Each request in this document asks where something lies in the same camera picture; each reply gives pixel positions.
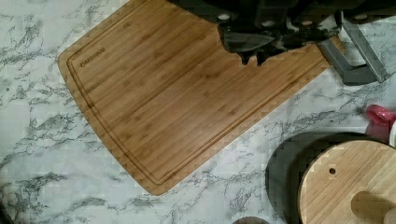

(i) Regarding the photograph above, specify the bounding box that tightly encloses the pink mug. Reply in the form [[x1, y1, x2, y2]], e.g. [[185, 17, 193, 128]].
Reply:
[[365, 105, 396, 143]]

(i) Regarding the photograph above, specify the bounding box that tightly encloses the bamboo cutting board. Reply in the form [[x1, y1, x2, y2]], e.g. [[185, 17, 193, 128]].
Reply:
[[58, 0, 328, 195]]

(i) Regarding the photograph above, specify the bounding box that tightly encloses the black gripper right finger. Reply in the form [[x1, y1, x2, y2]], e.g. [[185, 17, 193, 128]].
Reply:
[[256, 12, 342, 66]]

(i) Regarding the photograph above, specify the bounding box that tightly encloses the oven door with handle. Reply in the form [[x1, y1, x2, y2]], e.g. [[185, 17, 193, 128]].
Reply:
[[317, 12, 391, 87]]

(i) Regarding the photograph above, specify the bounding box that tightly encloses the black canister with bamboo lid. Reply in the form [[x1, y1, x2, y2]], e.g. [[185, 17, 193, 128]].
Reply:
[[265, 133, 395, 224]]

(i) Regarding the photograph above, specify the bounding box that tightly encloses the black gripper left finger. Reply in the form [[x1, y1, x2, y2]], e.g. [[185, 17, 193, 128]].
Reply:
[[218, 24, 275, 65]]

